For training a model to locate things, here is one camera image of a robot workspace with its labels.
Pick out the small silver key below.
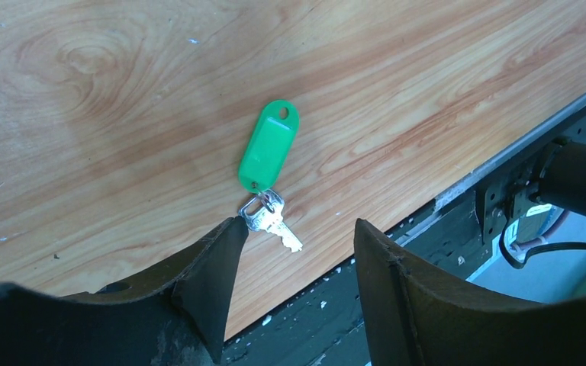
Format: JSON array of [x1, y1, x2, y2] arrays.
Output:
[[238, 189, 303, 252]]

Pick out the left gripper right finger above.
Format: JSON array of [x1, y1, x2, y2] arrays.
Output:
[[354, 219, 586, 365]]

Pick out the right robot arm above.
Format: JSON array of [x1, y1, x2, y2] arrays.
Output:
[[508, 141, 586, 219]]

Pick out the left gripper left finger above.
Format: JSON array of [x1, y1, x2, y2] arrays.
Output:
[[0, 217, 248, 365]]

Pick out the green key tag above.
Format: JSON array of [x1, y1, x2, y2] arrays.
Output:
[[238, 100, 300, 194]]

